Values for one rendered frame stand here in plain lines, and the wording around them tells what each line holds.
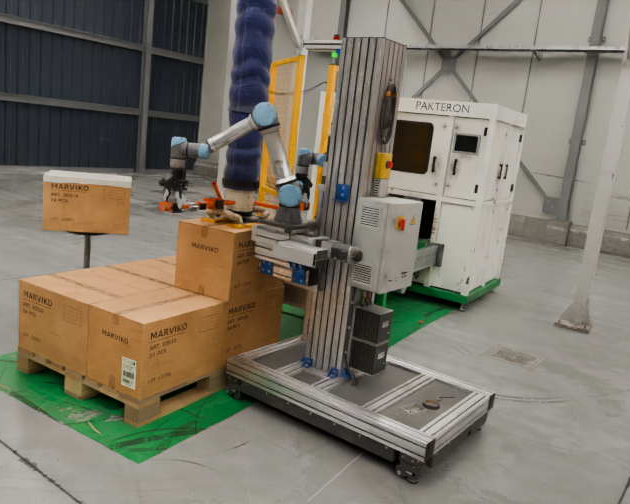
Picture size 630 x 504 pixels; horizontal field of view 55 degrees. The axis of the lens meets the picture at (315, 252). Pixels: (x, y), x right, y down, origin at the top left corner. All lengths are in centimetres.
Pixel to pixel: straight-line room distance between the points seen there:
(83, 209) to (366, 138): 240
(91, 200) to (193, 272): 142
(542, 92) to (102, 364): 1048
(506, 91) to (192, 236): 987
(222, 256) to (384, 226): 95
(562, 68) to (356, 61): 942
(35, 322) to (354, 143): 201
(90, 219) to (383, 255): 247
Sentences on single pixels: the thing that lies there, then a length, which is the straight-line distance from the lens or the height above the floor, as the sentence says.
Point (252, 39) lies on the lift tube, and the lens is 357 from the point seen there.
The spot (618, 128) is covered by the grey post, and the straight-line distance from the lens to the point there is 609.
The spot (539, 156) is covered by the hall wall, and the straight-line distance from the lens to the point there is 1238.
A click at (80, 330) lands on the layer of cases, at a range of 340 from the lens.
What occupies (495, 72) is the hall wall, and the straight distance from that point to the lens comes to 1285.
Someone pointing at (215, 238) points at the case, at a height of 89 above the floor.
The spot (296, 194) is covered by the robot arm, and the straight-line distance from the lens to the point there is 307.
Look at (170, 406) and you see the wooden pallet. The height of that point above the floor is 2.
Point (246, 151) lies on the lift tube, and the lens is 357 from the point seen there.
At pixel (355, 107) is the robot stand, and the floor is 168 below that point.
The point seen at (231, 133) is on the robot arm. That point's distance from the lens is 324.
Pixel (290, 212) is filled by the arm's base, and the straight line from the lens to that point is 323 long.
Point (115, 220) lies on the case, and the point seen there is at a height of 72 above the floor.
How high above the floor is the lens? 153
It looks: 11 degrees down
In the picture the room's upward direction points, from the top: 7 degrees clockwise
